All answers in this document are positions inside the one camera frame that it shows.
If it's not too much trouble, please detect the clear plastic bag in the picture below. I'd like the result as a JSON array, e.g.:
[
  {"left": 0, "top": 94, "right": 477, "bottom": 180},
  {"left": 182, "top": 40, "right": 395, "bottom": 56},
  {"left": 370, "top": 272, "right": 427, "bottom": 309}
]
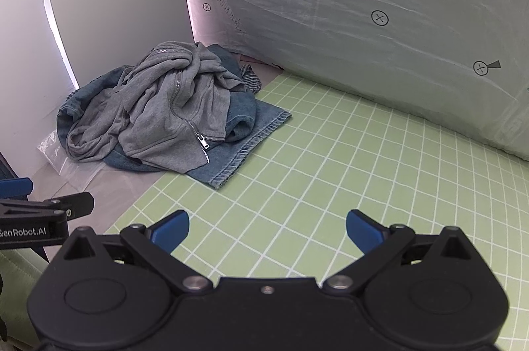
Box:
[{"left": 38, "top": 130, "right": 105, "bottom": 192}]

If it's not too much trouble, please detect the green grid cutting mat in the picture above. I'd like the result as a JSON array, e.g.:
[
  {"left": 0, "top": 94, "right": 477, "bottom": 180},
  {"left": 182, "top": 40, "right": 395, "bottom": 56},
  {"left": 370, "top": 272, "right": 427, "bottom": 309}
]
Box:
[{"left": 111, "top": 75, "right": 528, "bottom": 350}]

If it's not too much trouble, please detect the grey zip hoodie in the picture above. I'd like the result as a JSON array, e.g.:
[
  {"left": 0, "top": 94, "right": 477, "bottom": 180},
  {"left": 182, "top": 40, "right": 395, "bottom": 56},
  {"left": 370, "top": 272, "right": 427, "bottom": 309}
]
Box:
[{"left": 64, "top": 41, "right": 244, "bottom": 174}]

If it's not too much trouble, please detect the blue denim jacket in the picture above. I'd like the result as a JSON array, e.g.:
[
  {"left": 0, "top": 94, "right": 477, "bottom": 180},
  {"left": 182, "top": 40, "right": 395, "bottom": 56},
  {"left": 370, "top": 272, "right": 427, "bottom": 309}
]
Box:
[{"left": 57, "top": 44, "right": 291, "bottom": 189}]

